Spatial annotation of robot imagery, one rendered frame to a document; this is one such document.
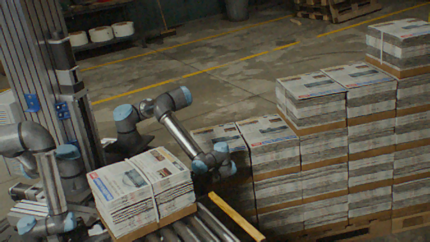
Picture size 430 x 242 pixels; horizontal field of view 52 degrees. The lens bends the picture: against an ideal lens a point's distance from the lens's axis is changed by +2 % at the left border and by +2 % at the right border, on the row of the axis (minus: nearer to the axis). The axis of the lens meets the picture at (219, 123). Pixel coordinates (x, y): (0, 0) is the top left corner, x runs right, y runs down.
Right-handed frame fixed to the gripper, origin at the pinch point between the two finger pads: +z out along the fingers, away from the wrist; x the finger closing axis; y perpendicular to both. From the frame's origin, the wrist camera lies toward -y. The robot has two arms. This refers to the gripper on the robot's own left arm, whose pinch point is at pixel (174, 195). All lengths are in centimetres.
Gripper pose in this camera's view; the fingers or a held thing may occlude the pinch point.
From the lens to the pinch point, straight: 220.9
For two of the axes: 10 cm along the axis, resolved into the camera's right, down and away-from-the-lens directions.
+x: 5.1, 3.1, -8.1
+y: -1.2, -9.0, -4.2
